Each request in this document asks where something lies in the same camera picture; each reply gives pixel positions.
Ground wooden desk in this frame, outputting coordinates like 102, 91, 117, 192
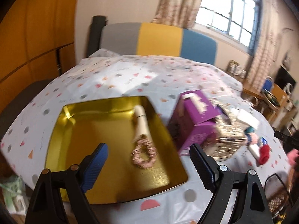
242, 80, 289, 112

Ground blue Tempo tissue pack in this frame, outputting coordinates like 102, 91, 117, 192
258, 136, 268, 146

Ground purple cardboard box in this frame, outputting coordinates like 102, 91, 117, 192
167, 90, 220, 155

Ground window with grille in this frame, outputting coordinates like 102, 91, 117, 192
194, 0, 261, 54

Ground beige cloth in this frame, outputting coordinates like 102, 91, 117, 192
133, 105, 152, 142

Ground pink towel blue band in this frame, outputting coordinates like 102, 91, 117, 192
245, 133, 259, 145

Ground blue folding chair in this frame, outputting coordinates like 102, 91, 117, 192
261, 76, 273, 92

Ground beige patterned curtain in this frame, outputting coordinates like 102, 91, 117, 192
152, 0, 202, 29

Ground ornate gold tissue box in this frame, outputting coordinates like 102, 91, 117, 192
201, 99, 245, 162

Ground bags on desk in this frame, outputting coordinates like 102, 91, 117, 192
226, 60, 246, 78

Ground blue plush toy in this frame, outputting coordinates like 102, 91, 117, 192
244, 126, 255, 134

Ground grey yellow blue sofa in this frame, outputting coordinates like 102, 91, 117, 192
86, 16, 217, 65

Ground gold metal tray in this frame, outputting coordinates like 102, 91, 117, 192
45, 96, 188, 204

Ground white woven dishcloth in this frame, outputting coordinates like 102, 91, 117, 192
237, 109, 260, 130

